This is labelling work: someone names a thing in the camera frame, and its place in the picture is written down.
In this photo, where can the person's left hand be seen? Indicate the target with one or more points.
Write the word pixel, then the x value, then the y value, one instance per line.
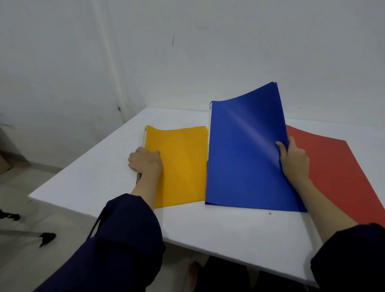
pixel 146 162

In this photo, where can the person's right hand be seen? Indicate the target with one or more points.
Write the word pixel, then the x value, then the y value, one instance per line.
pixel 296 164

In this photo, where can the person's left fingers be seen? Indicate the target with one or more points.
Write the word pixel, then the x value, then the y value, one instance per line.
pixel 135 156

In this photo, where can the person's right thumb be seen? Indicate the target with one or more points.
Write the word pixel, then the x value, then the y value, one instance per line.
pixel 282 151

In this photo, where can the blue plastic folder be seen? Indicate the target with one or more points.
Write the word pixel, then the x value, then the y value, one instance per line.
pixel 243 156

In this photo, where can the yellow plastic folder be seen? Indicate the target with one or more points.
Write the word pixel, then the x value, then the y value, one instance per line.
pixel 185 162

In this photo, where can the person's right forearm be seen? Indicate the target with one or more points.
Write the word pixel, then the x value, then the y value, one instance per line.
pixel 334 222

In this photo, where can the person's left forearm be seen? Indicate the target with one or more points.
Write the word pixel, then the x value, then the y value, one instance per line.
pixel 129 240

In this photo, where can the red plastic folder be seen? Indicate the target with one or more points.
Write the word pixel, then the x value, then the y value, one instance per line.
pixel 340 177

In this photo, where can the person's bare foot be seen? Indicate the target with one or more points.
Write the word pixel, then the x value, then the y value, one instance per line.
pixel 193 272

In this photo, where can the person's black trousers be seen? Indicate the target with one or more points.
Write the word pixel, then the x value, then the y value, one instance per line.
pixel 225 275

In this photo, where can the white wall conduit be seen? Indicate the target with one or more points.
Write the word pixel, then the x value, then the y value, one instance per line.
pixel 109 60

